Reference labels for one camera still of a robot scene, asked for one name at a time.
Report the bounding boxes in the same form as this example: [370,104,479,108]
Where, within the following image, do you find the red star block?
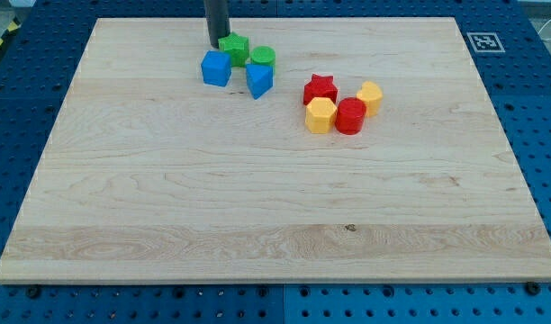
[303,74,339,105]

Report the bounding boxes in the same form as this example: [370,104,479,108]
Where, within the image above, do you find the green star block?
[218,32,249,68]

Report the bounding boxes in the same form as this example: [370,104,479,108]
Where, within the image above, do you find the yellow hexagon block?
[305,97,337,134]

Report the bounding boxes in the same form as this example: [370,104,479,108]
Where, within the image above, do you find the blue triangle block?
[245,64,274,99]

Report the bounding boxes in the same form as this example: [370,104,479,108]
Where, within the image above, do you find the red cylinder block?
[335,97,366,135]

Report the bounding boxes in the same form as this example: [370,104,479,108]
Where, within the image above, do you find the light wooden board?
[0,17,551,284]

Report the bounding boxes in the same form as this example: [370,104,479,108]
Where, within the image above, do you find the green cylinder block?
[250,46,276,73]

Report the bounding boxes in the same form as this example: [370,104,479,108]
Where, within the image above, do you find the blue cube block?
[200,50,231,86]

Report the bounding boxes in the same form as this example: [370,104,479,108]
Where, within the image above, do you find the yellow heart block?
[356,81,384,117]

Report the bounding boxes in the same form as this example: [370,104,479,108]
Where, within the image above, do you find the dark grey cylindrical pointer tool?
[203,0,230,49]

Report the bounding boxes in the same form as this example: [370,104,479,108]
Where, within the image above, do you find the white fiducial marker tag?
[467,32,505,53]

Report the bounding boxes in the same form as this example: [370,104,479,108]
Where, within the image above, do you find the black bolt front left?
[25,285,41,299]

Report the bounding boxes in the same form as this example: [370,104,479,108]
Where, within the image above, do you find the black bolt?
[25,285,41,299]
[524,282,541,296]

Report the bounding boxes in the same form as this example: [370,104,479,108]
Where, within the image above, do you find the black bolt front right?
[524,282,541,296]

